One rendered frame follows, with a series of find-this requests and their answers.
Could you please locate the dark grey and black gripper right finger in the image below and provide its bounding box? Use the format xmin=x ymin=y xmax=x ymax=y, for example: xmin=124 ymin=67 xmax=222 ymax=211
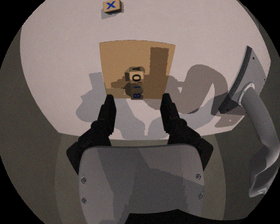
xmin=160 ymin=93 xmax=213 ymax=171

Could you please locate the tan square mat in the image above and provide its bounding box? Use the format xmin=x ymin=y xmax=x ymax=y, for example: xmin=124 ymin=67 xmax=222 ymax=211
xmin=99 ymin=40 xmax=175 ymax=99

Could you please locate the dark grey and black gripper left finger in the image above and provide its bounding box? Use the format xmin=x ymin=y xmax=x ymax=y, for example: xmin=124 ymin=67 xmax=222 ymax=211
xmin=66 ymin=95 xmax=116 ymax=175

